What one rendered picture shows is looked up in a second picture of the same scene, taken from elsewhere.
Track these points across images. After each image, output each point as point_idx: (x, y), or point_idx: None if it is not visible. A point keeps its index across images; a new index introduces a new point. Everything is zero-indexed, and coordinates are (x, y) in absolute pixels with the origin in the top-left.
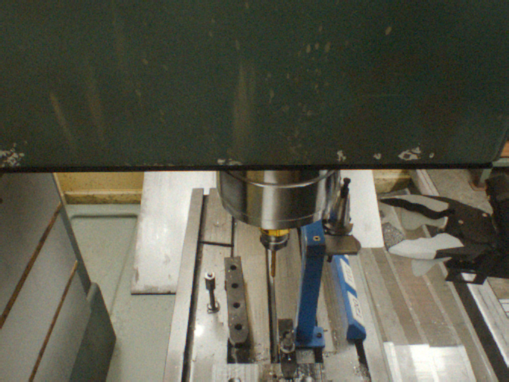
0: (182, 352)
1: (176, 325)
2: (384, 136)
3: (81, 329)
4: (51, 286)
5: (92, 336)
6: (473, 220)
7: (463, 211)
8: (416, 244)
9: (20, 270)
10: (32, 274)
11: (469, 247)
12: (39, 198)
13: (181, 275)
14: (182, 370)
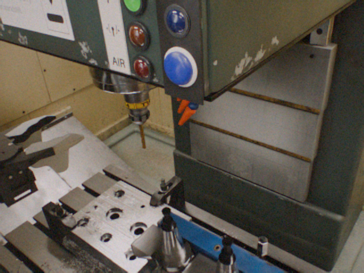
0: (231, 235)
1: (257, 241)
2: None
3: (283, 189)
4: (274, 131)
5: (298, 219)
6: (0, 149)
7: (10, 152)
8: (37, 118)
9: (255, 90)
10: (265, 106)
11: (0, 136)
12: (300, 84)
13: (313, 267)
14: (219, 232)
